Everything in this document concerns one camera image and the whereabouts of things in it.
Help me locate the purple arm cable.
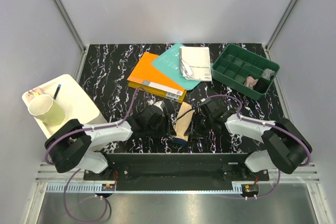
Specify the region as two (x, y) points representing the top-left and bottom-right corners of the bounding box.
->
(44, 86), (155, 221)
(201, 94), (313, 200)

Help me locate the pink sticky note pad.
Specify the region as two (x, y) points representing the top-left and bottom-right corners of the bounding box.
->
(25, 87), (44, 103)

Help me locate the orange folder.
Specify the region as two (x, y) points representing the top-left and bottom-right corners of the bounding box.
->
(127, 52), (186, 97)

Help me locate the green compartment tray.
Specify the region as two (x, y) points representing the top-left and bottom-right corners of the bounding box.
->
(212, 44), (280, 101)

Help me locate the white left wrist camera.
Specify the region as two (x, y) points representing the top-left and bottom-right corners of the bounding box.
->
(152, 100), (165, 114)

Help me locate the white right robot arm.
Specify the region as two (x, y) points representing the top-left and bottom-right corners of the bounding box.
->
(185, 100), (312, 180)

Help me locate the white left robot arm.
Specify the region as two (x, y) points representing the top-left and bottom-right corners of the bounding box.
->
(45, 101), (176, 180)

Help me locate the cream plastic bin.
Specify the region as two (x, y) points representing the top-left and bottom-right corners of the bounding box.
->
(22, 74), (107, 138)

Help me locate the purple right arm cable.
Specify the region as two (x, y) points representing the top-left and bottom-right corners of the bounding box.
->
(201, 94), (313, 200)

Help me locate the blue black pen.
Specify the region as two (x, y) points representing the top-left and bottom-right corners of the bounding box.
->
(53, 84), (61, 100)

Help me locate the grey underwear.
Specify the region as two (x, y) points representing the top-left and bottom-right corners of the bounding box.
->
(261, 68), (275, 80)

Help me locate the beige underwear navy trim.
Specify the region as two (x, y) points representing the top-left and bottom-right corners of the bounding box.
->
(172, 102), (195, 145)

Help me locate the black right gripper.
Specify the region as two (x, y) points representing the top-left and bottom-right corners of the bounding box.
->
(184, 111), (214, 139)

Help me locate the green paper cup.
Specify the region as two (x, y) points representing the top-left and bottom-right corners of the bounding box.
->
(28, 94), (65, 126)

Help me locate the teal plastic board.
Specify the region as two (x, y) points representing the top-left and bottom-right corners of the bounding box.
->
(152, 44), (205, 90)

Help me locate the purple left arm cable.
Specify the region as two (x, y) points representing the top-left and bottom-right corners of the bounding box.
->
(44, 86), (155, 221)

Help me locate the white Canon safety booklet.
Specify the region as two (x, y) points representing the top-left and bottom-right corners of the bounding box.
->
(180, 46), (212, 82)

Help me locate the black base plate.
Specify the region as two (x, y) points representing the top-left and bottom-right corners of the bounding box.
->
(83, 153), (269, 193)

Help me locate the yellow binder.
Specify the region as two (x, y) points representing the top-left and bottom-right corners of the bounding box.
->
(128, 81), (187, 103)

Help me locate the pink rolled underwear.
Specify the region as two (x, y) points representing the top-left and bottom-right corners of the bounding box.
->
(244, 76), (259, 89)

